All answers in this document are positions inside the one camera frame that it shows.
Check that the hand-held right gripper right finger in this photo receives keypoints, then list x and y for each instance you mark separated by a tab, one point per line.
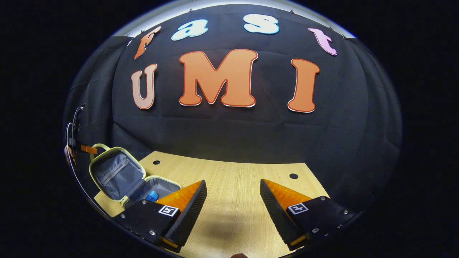
278	213

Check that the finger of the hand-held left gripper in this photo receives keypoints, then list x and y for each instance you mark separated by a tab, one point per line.
89	149

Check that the pale yellow small suitcase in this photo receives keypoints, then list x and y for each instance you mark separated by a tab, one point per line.
118	175

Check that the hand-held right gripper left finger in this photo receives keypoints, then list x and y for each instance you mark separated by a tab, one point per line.
188	215

